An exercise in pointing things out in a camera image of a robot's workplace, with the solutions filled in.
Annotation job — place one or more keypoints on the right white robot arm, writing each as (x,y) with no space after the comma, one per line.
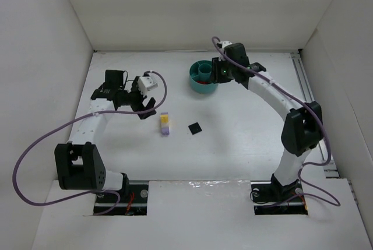
(302,129)

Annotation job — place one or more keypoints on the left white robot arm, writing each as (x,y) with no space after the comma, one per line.
(79,164)

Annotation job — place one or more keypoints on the black flat lego plate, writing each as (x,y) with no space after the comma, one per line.
(195,128)

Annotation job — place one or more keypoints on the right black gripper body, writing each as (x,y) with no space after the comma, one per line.
(216,71)

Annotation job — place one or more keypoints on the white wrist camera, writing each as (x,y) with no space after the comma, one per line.
(222,44)
(147,83)

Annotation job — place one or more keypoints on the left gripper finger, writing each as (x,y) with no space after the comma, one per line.
(151,103)
(146,115)

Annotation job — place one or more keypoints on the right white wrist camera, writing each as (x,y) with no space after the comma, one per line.
(222,44)

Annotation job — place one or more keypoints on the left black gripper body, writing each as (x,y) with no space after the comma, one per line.
(139,102)

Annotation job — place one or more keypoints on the lavender lego brick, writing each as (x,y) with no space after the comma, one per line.
(165,130)

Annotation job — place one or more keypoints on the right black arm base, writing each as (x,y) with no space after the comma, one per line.
(270,199)

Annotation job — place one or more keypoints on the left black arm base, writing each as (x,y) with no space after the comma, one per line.
(135,204)

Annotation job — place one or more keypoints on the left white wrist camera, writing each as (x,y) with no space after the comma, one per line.
(147,83)

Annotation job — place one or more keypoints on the teal round divided container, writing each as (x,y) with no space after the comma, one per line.
(201,70)

